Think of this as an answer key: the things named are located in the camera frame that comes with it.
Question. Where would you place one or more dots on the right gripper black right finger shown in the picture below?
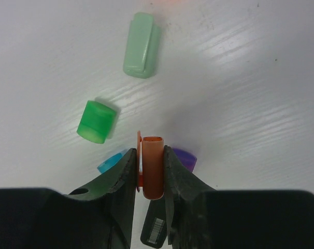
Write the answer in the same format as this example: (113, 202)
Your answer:
(180, 182)

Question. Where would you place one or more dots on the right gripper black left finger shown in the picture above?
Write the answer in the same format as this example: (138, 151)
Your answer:
(117, 186)

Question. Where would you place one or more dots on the blue pen cap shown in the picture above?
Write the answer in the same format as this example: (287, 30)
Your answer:
(110, 162)

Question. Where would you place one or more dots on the salmon orange pen cap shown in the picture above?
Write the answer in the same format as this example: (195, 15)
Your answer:
(150, 166)

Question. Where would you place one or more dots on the black highlighter purple cap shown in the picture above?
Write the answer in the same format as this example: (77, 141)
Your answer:
(155, 229)

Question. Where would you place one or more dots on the pastel green pen cap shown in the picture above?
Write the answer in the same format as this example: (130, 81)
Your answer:
(142, 46)

